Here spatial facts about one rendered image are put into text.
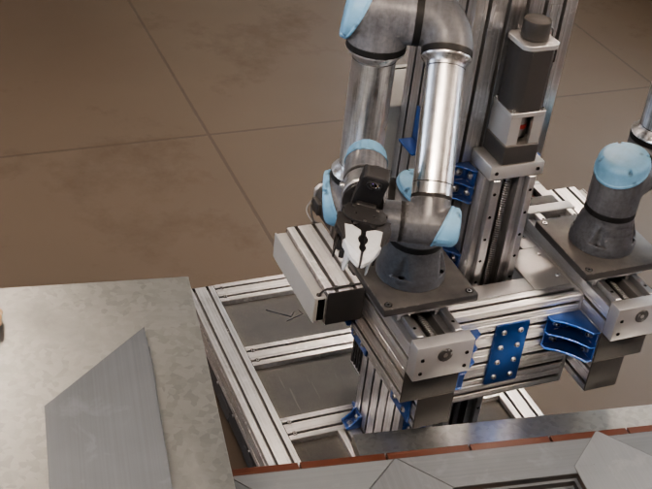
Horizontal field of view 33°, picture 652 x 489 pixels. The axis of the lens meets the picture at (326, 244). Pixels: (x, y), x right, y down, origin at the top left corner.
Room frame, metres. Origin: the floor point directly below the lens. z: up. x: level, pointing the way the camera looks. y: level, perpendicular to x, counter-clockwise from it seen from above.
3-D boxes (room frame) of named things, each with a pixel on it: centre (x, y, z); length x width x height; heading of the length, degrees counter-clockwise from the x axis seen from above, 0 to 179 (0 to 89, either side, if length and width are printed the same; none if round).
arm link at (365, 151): (1.69, -0.05, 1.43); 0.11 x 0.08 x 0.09; 0
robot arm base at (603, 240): (2.17, -0.63, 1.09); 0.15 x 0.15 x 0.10
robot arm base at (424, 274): (1.96, -0.19, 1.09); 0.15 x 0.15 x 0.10
